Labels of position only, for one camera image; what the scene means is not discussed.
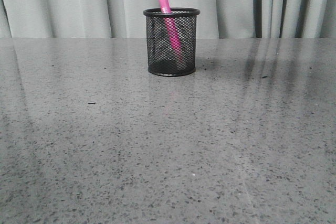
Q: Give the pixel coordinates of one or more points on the pink marker pen clear cap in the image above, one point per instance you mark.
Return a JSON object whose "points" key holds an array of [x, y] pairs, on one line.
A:
{"points": [[172, 33]]}

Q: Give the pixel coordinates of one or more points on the black mesh pen holder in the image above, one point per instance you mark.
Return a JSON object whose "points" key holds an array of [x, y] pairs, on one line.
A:
{"points": [[162, 60]]}

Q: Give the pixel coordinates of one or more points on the grey curtain backdrop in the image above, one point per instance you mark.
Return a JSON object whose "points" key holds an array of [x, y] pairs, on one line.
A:
{"points": [[124, 18]]}

